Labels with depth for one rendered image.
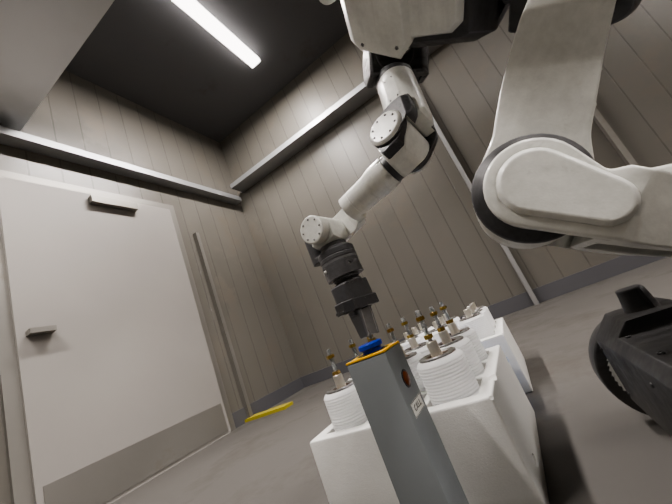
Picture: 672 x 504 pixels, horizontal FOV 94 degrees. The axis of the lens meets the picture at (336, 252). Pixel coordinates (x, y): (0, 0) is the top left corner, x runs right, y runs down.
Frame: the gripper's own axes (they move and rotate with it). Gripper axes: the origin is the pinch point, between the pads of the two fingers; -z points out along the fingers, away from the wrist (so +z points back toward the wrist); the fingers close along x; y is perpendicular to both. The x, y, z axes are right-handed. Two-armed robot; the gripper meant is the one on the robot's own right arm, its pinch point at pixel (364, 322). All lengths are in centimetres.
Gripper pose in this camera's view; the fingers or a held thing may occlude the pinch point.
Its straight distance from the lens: 72.0
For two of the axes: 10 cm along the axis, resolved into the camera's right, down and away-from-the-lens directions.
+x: 6.6, -0.6, 7.5
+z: -3.7, -8.9, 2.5
